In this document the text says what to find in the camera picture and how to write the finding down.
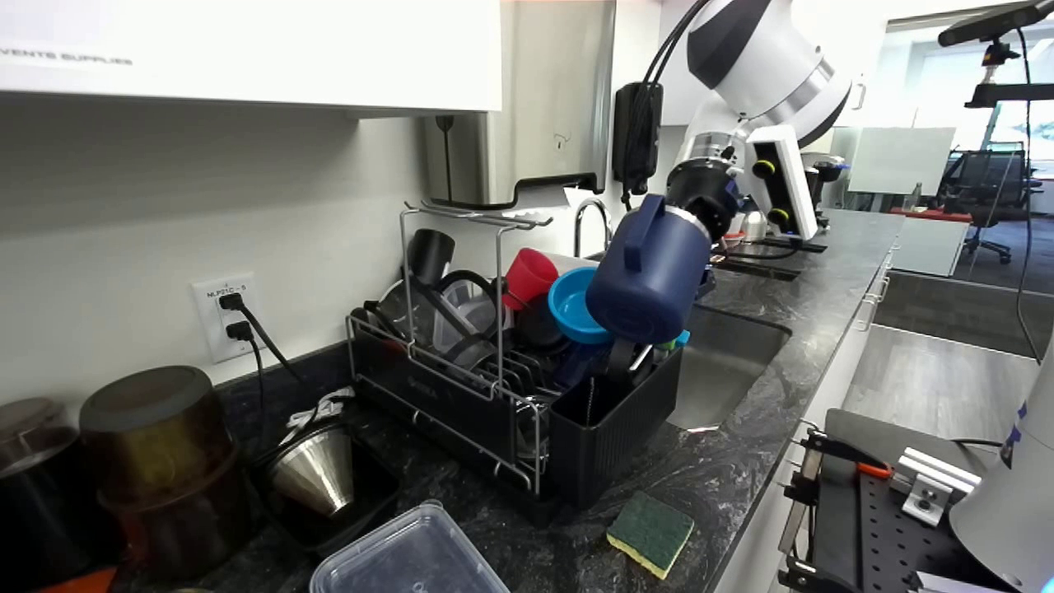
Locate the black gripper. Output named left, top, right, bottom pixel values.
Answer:
left=666, top=131, right=746, bottom=241

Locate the blue steel mug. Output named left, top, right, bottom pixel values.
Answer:
left=587, top=194, right=711, bottom=343

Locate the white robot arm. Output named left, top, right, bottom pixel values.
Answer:
left=645, top=0, right=851, bottom=241

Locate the stainless steel sink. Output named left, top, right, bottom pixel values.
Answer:
left=668, top=307, right=790, bottom=436

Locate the black dish rack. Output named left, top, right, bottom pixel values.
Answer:
left=345, top=208, right=682, bottom=503

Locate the black soap dispenser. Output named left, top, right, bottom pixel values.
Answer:
left=613, top=84, right=663, bottom=194

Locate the chrome faucet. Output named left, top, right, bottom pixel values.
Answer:
left=574, top=197, right=613, bottom=261

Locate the blue funnel bowl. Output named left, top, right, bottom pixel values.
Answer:
left=548, top=267, right=610, bottom=348

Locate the red cup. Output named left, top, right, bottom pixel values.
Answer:
left=504, top=246, right=562, bottom=311

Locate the steel paper towel dispenser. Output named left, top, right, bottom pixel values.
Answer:
left=420, top=0, right=616, bottom=212

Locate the black hanging cup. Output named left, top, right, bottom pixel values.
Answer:
left=409, top=227, right=454, bottom=288

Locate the green yellow sponge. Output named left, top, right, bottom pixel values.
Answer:
left=605, top=492, right=697, bottom=581

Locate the clear plastic container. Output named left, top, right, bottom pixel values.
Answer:
left=310, top=500, right=510, bottom=593

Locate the steel cone dripper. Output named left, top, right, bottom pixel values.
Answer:
left=271, top=429, right=356, bottom=517

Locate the dark brown pot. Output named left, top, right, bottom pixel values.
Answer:
left=81, top=366, right=254, bottom=585

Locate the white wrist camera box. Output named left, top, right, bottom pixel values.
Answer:
left=747, top=127, right=821, bottom=241

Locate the black power cable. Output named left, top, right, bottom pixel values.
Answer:
left=215, top=292, right=324, bottom=443

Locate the white wall outlet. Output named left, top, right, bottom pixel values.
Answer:
left=192, top=275, right=260, bottom=364

